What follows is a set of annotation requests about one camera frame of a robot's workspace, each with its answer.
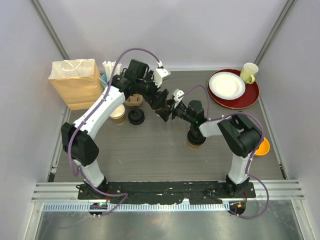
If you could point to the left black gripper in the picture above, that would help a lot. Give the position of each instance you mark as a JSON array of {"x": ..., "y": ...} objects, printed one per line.
[{"x": 156, "y": 102}]

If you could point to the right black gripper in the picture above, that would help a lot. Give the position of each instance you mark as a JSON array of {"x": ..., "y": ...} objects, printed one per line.
[{"x": 164, "y": 113}]

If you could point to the black coffee cup lid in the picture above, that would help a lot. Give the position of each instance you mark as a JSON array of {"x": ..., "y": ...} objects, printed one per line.
[{"x": 195, "y": 140}]

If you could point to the brown paper cup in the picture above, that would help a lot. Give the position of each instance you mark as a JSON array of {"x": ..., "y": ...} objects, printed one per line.
[{"x": 194, "y": 145}]

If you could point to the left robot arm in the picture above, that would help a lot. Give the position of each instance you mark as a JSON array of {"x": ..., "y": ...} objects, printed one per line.
[{"x": 78, "y": 137}]

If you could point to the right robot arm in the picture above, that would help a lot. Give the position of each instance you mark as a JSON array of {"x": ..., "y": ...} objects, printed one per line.
[{"x": 239, "y": 132}]

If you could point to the cardboard cup carrier stack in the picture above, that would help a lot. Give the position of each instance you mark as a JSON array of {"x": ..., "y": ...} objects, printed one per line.
[{"x": 134, "y": 100}]

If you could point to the stack of black lids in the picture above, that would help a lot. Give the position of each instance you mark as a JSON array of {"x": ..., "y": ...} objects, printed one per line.
[{"x": 136, "y": 116}]

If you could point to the stack of paper cups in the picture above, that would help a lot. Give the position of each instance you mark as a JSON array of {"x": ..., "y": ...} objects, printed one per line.
[{"x": 118, "y": 115}]

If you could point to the light blue straw holder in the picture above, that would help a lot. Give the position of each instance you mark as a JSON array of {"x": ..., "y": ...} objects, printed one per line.
[{"x": 104, "y": 81}]

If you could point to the white paper plate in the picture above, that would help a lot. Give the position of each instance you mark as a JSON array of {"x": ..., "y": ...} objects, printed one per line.
[{"x": 226, "y": 85}]

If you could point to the brown paper bag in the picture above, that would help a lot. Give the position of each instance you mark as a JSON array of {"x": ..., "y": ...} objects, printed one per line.
[{"x": 77, "y": 82}]

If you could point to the red round tray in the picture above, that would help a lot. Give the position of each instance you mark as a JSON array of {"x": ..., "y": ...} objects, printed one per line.
[{"x": 248, "y": 99}]

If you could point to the pale yellow mug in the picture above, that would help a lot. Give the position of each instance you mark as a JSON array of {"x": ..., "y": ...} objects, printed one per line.
[{"x": 249, "y": 72}]

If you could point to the orange bowl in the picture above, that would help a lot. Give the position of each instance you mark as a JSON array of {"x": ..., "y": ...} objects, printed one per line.
[{"x": 264, "y": 148}]

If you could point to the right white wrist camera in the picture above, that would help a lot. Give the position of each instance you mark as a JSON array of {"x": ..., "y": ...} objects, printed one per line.
[{"x": 177, "y": 95}]

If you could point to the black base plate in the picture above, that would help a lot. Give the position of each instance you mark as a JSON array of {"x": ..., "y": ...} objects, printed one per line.
[{"x": 167, "y": 192}]

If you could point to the aluminium frame rail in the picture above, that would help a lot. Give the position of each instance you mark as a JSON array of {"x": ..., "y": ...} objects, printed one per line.
[{"x": 62, "y": 197}]

